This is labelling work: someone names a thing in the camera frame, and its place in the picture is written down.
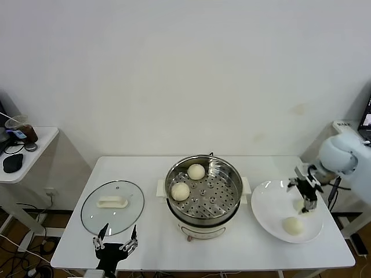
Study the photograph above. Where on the perforated steel steamer basket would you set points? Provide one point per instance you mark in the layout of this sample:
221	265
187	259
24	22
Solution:
220	185

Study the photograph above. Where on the black device with blue label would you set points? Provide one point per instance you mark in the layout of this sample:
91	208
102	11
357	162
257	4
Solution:
18	134

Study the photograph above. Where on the white steamed baozi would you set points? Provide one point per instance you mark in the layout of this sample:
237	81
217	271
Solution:
180	191
297	206
196	171
293	226

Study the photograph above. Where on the white wall socket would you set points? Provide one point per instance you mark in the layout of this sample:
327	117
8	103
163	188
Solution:
50	193

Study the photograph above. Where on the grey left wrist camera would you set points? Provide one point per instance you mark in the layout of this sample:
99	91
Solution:
95	273

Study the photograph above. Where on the round grey puck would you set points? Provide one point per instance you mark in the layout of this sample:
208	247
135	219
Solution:
31	147

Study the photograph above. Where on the white drinking straw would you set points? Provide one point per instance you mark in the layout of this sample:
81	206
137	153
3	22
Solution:
5	116

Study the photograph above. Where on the plastic iced coffee cup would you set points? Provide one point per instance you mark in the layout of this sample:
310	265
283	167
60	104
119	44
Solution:
28	131

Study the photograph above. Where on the printed label sticker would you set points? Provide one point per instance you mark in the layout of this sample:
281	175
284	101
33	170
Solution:
343	124

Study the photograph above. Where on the black computer mouse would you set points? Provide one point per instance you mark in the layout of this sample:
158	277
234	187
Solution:
12	163

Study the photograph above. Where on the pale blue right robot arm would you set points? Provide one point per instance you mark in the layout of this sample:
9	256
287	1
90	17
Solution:
336	153

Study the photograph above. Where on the white round plate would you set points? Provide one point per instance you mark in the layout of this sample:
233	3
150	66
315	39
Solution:
269	202

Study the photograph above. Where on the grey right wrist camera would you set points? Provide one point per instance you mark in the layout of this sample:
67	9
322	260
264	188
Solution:
301	171

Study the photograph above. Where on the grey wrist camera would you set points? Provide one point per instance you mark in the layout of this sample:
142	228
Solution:
95	273
301	171

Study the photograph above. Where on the white side table with cup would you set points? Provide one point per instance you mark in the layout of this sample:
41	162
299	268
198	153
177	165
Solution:
43	136

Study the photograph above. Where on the black laptop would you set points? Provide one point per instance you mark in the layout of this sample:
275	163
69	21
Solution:
365	117

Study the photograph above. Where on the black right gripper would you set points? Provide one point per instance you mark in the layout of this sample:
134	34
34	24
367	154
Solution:
307	189

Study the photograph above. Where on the cream electric cooker base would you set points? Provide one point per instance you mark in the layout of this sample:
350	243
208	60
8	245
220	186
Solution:
203	231

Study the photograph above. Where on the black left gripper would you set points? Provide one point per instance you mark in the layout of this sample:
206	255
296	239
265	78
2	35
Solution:
111	255

